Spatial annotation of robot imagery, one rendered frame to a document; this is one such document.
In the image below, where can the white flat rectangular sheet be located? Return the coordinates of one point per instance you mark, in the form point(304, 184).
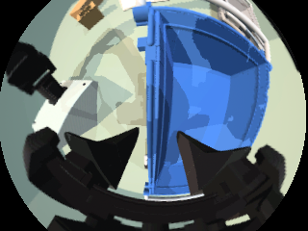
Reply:
point(128, 4)

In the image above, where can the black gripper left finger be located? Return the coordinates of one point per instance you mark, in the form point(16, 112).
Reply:
point(110, 156)

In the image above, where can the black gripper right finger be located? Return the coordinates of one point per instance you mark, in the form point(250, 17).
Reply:
point(202, 163)

